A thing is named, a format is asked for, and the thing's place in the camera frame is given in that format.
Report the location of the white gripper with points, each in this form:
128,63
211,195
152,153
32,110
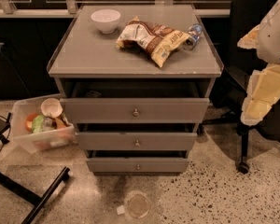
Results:
274,39

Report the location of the grey top drawer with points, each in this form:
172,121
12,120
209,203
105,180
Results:
136,106

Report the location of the grey drawer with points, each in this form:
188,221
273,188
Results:
136,106
136,141
137,165

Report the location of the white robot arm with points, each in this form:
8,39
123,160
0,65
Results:
263,90

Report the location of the grey drawer cabinet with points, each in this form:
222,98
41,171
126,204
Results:
87,60

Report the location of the small packet in drawer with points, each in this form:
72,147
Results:
93,94

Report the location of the grey middle drawer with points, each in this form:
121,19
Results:
136,141

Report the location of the grey bottom drawer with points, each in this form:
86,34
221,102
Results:
137,165

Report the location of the black office chair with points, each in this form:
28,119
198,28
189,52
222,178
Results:
230,89

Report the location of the brown yellow chip bag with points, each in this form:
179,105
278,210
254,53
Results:
156,40

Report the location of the white ceramic bowl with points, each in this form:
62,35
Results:
106,20

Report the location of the small white floor tag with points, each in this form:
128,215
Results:
120,210

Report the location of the white bowl in bin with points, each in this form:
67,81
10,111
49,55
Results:
51,107

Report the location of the green item in bin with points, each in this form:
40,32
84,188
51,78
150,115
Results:
37,124

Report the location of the clear plastic storage bin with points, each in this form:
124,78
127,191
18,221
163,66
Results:
33,142

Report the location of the orange item in bin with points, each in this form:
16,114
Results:
28,122

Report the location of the black stand legs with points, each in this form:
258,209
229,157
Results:
35,200

